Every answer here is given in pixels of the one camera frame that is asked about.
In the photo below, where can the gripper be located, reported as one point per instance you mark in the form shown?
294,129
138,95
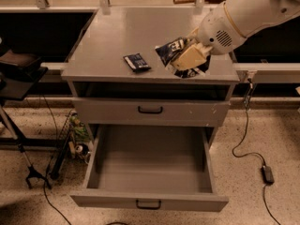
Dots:
217,32

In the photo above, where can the blue chip bag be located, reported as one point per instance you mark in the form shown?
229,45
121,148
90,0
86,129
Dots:
167,53

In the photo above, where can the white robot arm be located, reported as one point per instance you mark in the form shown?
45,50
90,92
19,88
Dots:
228,26

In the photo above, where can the grey drawer cabinet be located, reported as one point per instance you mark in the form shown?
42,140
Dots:
97,68

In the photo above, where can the closed grey top drawer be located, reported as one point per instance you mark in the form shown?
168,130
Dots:
158,112

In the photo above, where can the open grey middle drawer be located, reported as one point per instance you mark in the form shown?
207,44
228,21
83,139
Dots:
150,168

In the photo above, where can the wooden stick on shelf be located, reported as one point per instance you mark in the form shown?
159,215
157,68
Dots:
193,1

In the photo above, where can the small dark blue snack packet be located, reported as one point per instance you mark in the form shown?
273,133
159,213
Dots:
136,62

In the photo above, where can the black tray on stand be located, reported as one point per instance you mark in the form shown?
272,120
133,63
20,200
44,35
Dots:
19,72

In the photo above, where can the black tripod stand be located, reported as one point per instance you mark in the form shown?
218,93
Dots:
33,173

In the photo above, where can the black power adapter with cable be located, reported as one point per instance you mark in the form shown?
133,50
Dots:
267,174

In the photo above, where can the wire basket with cans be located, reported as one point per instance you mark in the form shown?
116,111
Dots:
74,140

